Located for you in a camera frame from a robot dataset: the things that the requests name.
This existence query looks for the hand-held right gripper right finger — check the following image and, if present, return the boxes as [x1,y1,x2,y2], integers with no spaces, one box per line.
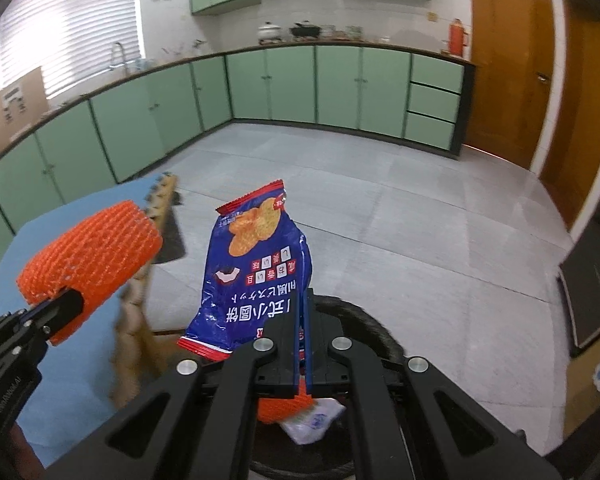
[304,287,563,480]

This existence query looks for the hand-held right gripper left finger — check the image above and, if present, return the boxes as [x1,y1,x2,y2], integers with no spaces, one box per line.
[40,287,301,480]

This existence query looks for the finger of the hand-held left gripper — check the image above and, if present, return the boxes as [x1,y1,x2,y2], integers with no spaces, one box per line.
[22,287,86,347]

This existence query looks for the black trash bin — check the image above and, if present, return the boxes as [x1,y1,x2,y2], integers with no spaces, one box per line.
[250,296,411,480]

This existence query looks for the orange foam fruit net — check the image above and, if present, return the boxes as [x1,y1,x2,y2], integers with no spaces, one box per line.
[256,380,313,426]
[17,200,162,346]

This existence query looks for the blue snack bag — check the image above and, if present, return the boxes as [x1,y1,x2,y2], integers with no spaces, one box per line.
[177,178,315,361]

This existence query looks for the person's left hand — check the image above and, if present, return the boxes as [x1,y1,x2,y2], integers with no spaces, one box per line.
[10,422,46,480]

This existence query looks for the blue scalloped tablecloth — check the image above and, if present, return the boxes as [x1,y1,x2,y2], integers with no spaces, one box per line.
[0,175,181,461]

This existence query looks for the white plastic wrapper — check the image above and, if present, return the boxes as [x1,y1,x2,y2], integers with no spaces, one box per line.
[279,397,346,445]

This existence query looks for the brown cardboard box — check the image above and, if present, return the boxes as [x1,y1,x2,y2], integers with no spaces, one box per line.
[0,66,50,153]

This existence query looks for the green lower cabinets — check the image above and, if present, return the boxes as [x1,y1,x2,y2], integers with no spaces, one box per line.
[0,42,478,306]

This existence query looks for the white window blind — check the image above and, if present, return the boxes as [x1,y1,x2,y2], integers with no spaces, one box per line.
[0,0,143,101]

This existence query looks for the black flat panel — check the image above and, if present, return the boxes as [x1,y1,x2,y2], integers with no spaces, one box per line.
[559,220,600,358]

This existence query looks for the black wok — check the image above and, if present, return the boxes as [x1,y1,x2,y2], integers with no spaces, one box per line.
[289,21,323,41]

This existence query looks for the red thermos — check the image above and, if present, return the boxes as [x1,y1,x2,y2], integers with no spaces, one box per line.
[447,18,468,56]

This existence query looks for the brown wooden door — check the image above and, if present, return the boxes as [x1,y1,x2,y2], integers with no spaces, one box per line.
[461,0,556,171]
[539,0,600,233]

